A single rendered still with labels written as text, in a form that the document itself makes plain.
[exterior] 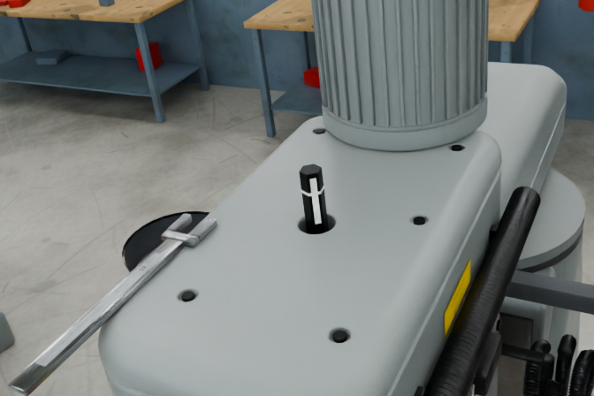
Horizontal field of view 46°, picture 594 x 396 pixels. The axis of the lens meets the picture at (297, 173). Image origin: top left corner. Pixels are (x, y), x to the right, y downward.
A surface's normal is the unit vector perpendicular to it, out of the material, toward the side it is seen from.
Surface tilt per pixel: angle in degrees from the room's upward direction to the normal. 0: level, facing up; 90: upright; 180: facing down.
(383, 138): 90
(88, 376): 0
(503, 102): 0
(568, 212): 0
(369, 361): 27
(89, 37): 90
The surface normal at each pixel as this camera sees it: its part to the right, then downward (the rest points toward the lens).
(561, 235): -0.11, -0.86
